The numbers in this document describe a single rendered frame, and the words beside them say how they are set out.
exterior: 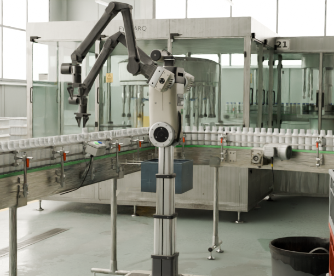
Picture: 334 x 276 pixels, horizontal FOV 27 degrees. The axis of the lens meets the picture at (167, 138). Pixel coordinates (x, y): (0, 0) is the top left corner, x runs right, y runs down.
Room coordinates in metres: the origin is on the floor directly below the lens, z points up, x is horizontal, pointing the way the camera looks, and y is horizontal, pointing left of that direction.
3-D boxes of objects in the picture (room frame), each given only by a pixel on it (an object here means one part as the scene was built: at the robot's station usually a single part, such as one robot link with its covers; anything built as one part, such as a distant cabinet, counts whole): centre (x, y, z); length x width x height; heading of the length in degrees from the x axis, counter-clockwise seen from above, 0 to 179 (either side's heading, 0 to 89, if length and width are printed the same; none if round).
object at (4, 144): (3.65, 0.87, 1.08); 0.06 x 0.06 x 0.17
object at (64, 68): (4.18, 0.59, 1.60); 0.12 x 0.09 x 0.12; 73
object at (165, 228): (4.24, 0.00, 0.49); 0.13 x 0.13 x 0.40; 73
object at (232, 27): (9.43, 0.02, 1.18); 2.88 x 2.73 x 2.35; 73
